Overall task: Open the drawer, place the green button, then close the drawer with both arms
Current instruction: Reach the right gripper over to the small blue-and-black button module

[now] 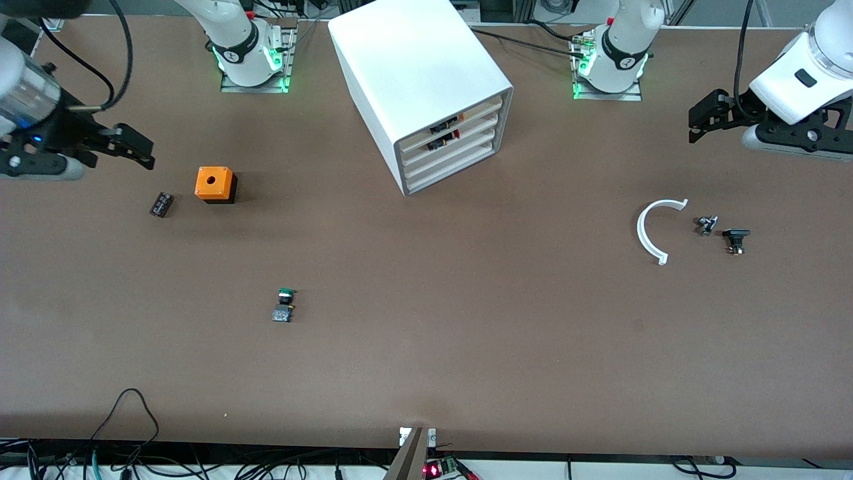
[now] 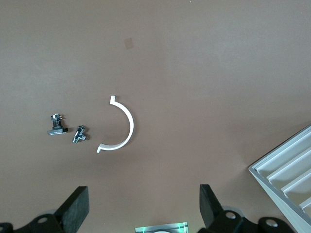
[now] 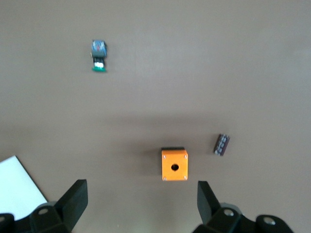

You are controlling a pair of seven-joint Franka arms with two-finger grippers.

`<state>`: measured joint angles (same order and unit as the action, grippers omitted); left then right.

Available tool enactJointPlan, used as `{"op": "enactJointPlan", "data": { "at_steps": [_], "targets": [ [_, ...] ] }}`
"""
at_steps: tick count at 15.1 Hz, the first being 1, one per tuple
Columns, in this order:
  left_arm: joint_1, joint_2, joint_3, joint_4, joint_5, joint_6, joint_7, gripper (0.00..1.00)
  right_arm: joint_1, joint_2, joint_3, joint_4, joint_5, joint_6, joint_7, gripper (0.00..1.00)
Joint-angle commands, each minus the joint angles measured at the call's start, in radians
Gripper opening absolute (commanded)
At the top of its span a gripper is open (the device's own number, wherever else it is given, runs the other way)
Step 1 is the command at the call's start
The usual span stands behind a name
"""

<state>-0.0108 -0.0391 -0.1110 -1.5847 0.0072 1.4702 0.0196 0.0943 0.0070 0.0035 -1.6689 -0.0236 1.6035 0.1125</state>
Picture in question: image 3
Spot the small dark terminal block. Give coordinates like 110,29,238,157
213,133,231,157

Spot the orange button enclosure box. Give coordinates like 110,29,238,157
161,147,189,182

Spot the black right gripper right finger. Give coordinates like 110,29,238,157
193,181,243,233

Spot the white drawer cabinet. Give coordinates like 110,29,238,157
0,155,49,221

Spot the grey push button component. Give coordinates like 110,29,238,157
91,39,108,73

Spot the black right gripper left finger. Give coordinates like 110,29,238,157
30,179,88,233

